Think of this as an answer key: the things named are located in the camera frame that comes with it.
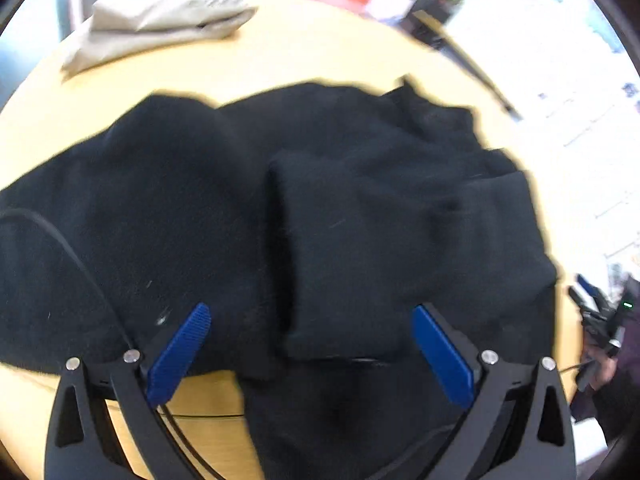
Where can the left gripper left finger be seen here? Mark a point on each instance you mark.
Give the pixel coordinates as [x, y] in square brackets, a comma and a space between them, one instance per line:
[82, 442]

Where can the long side table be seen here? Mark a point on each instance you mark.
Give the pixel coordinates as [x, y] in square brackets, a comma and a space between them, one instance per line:
[436, 26]

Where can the potted green plant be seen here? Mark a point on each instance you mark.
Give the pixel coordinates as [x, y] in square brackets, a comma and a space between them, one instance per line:
[440, 10]

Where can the person's right hand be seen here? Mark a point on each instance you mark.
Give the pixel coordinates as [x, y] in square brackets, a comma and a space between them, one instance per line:
[605, 369]

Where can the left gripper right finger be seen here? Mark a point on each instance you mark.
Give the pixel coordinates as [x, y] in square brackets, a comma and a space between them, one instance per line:
[515, 422]

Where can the beige folded garment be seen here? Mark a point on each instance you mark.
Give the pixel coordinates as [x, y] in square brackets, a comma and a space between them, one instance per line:
[120, 28]

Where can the black fleece jacket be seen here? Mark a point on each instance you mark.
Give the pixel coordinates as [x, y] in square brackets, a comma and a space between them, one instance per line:
[311, 220]

